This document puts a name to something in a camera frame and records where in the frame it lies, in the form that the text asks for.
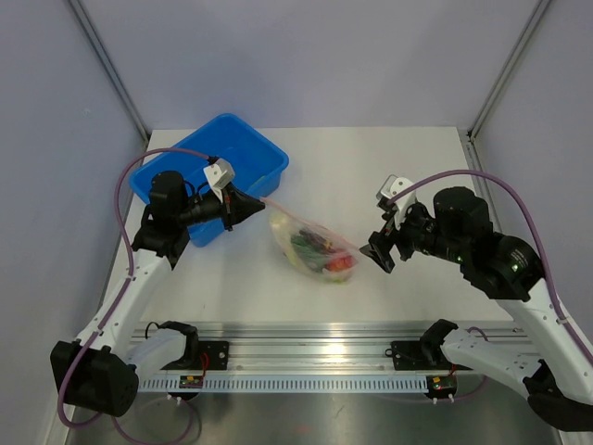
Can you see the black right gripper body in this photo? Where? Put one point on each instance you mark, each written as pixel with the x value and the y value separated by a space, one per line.
pixel 421 234

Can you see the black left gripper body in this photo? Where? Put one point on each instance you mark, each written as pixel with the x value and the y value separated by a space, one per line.
pixel 202 208

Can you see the red apple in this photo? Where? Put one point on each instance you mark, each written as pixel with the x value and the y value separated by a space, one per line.
pixel 340 264

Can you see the green cucumber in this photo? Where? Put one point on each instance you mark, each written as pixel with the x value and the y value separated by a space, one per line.
pixel 315 259

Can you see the clear pink-dotted zip bag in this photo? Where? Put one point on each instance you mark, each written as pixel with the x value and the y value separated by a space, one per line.
pixel 315 245

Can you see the white green leek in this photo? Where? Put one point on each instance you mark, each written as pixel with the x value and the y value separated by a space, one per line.
pixel 287 241

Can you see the dark red onion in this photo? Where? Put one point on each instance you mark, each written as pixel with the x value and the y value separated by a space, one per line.
pixel 314 239

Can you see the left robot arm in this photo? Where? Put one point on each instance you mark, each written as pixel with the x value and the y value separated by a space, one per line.
pixel 99 370

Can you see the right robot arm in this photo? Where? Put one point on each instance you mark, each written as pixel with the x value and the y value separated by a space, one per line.
pixel 558 384

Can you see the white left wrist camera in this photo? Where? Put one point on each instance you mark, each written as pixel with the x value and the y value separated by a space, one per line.
pixel 219 174

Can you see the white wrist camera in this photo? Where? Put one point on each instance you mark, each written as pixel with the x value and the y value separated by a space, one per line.
pixel 219 174
pixel 392 201

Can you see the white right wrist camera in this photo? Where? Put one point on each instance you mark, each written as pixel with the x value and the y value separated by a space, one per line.
pixel 392 201

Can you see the right side aluminium rail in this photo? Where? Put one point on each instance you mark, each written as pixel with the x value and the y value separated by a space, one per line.
pixel 481 184

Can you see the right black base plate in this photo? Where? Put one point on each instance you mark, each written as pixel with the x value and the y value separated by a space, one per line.
pixel 407 355

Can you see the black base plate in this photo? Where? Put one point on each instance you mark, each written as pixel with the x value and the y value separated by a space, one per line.
pixel 214 354
pixel 407 355

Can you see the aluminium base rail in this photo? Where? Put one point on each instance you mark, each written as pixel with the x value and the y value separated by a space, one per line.
pixel 356 348

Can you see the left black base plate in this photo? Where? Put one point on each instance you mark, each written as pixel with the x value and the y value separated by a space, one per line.
pixel 214 354

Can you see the white slotted cable duct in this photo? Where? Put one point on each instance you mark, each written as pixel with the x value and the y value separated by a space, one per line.
pixel 281 384

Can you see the left aluminium frame post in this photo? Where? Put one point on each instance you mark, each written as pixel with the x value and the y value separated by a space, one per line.
pixel 94 39

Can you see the aluminium frame post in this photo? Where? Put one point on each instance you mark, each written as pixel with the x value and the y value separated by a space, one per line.
pixel 94 39
pixel 510 65

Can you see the right aluminium frame post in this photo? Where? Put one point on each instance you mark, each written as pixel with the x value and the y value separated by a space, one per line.
pixel 510 65

